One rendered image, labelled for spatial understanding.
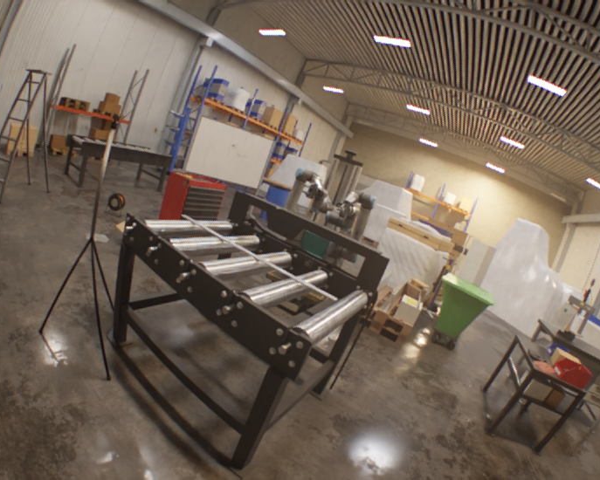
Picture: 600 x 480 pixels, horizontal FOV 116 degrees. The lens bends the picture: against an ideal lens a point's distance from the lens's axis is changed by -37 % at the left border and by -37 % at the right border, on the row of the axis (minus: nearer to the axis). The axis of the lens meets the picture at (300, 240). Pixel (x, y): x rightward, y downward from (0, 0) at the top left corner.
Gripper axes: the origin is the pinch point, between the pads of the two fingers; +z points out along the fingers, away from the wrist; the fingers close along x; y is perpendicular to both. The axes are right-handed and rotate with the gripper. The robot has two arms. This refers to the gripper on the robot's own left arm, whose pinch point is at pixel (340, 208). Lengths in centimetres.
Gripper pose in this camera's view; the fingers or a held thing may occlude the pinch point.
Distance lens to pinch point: 208.1
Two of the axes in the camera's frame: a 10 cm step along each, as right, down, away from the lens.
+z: -4.8, 0.3, -8.7
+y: 8.1, 3.9, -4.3
